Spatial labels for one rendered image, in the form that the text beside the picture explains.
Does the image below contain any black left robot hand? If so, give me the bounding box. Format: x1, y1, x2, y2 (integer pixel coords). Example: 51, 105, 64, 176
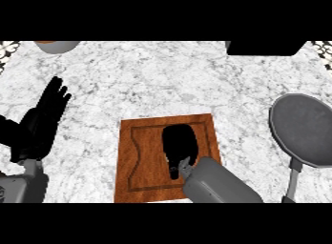
0, 75, 73, 164

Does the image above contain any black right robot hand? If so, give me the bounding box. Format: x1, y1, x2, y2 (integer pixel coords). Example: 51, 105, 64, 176
160, 123, 199, 181

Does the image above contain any brown wooden cutting board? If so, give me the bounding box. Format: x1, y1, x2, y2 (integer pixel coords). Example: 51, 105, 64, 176
111, 112, 224, 204

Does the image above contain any grey frying pan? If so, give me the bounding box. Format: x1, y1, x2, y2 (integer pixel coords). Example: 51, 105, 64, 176
267, 92, 332, 204

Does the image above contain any grey round bowl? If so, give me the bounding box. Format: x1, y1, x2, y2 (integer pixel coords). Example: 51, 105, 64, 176
33, 40, 80, 55

